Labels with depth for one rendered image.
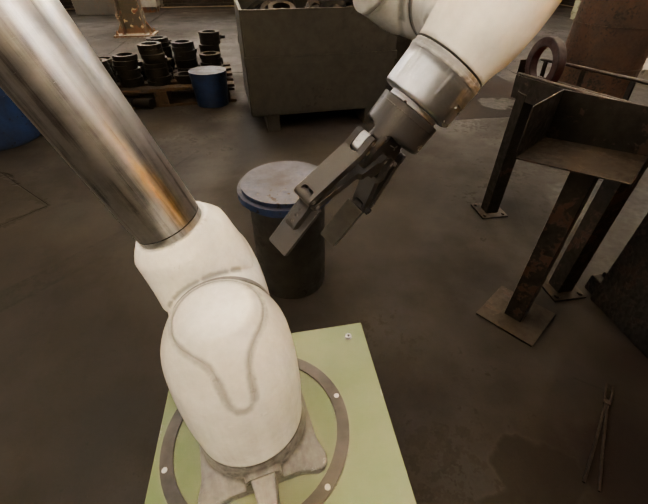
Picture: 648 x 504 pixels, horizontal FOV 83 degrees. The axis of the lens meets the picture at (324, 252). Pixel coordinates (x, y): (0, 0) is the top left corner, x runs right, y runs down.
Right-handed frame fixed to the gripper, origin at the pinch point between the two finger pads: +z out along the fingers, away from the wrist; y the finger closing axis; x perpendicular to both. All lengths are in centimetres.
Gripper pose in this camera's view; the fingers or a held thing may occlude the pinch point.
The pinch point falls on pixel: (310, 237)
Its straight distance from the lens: 49.8
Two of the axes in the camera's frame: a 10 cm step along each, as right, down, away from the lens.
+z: -5.9, 7.2, 3.7
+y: 4.4, -1.0, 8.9
